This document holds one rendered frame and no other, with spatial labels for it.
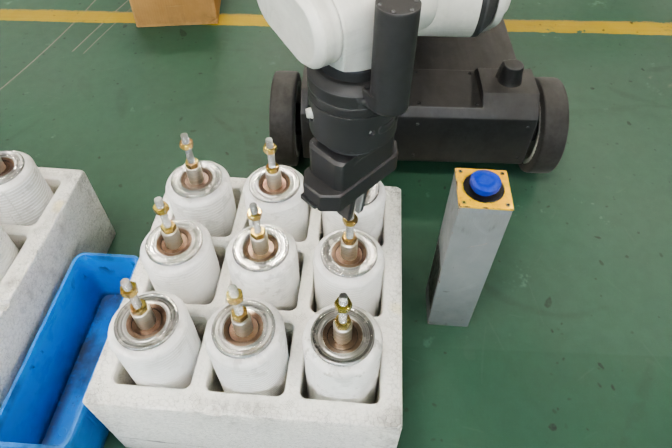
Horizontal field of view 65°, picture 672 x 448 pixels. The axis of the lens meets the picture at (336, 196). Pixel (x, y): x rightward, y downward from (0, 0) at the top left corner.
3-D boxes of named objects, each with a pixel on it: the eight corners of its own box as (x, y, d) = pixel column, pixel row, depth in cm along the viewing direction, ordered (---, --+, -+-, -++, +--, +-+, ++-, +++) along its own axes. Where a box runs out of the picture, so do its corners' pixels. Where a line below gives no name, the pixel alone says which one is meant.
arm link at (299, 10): (316, 87, 43) (240, -6, 49) (402, 53, 46) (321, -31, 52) (321, 22, 38) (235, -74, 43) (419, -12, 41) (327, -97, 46)
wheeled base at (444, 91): (310, 14, 154) (305, -111, 129) (487, 18, 153) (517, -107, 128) (288, 169, 112) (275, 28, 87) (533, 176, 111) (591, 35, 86)
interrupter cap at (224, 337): (218, 368, 59) (217, 366, 59) (206, 312, 64) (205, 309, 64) (283, 347, 61) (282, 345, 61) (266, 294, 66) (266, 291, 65)
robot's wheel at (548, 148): (506, 129, 124) (530, 57, 109) (528, 130, 124) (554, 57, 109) (523, 192, 111) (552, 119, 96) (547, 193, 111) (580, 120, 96)
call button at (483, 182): (466, 178, 71) (469, 167, 69) (496, 180, 71) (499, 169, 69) (468, 200, 68) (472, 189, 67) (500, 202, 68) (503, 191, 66)
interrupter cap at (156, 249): (135, 243, 71) (134, 240, 71) (183, 213, 75) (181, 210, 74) (166, 277, 68) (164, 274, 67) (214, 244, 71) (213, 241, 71)
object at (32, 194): (34, 217, 97) (-15, 145, 84) (84, 221, 97) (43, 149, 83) (7, 260, 91) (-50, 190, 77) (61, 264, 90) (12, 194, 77)
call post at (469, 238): (425, 289, 95) (454, 168, 72) (464, 291, 95) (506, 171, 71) (426, 324, 90) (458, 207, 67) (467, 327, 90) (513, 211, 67)
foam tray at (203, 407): (193, 236, 103) (172, 172, 89) (392, 249, 101) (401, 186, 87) (125, 448, 77) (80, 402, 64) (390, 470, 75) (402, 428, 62)
